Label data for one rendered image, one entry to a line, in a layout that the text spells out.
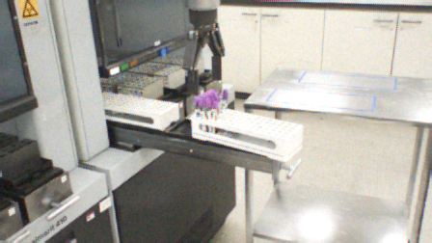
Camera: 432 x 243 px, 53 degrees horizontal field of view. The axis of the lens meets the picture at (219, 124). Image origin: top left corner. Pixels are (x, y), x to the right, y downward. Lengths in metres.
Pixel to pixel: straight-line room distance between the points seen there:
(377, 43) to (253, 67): 1.01
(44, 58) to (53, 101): 0.12
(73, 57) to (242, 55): 2.61
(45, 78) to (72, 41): 0.13
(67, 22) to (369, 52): 2.56
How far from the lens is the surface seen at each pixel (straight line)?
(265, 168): 1.15
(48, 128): 1.21
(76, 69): 1.26
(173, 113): 1.32
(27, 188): 1.10
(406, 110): 1.47
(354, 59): 3.45
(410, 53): 3.40
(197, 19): 1.13
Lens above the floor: 1.33
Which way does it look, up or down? 23 degrees down
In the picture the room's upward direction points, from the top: 2 degrees counter-clockwise
